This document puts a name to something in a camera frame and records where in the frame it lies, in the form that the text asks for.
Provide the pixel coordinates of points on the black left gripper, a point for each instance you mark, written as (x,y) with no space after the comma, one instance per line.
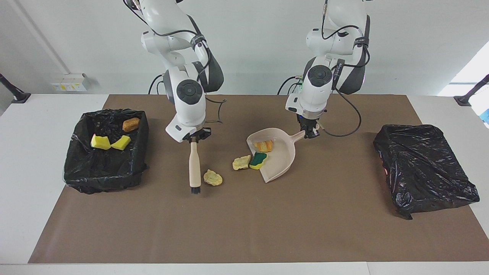
(308,123)

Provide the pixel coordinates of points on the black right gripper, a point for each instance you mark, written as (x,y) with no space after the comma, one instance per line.
(198,134)

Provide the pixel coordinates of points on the beige hand brush black bristles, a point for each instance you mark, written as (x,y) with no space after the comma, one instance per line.
(195,164)

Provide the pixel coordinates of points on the beige plastic dustpan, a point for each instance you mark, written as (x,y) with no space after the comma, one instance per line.
(280,160)

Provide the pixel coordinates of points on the pale yellow food toy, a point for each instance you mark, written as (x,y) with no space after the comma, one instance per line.
(212,178)
(241,163)

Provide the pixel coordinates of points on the striped croissant toy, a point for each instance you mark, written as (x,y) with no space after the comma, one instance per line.
(264,146)

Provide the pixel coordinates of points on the green and yellow sponge piece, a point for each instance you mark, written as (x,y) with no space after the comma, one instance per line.
(258,160)

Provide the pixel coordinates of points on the brown bread roll toy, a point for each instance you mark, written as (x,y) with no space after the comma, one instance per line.
(131,125)

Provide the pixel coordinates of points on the wedge yellow sponge piece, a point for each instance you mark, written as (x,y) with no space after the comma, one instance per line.
(121,143)

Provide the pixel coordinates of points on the notched yellow sponge piece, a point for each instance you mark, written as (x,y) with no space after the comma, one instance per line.
(100,143)

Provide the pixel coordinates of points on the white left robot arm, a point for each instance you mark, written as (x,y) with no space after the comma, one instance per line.
(319,88)

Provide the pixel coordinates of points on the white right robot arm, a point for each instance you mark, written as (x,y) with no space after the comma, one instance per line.
(187,95)

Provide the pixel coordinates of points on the open bin with black bag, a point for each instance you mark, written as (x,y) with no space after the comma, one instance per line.
(107,172)

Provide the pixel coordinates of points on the bin covered by black bag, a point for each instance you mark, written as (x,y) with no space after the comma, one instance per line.
(428,172)

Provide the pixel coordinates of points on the brown table mat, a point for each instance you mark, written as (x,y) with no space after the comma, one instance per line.
(229,236)

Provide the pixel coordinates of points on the blue and white object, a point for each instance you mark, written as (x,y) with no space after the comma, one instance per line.
(483,110)

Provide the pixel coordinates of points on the white wall socket box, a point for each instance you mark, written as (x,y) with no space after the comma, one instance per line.
(70,82)

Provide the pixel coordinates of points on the black camera stand clamp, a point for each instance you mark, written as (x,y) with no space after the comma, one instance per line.
(464,100)
(21,97)

